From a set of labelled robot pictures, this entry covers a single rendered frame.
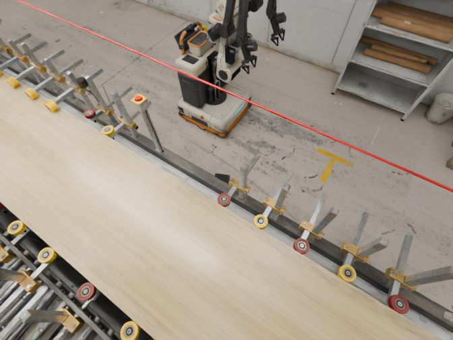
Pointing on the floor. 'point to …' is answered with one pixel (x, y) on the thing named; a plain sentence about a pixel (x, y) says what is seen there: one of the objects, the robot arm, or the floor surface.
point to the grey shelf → (359, 86)
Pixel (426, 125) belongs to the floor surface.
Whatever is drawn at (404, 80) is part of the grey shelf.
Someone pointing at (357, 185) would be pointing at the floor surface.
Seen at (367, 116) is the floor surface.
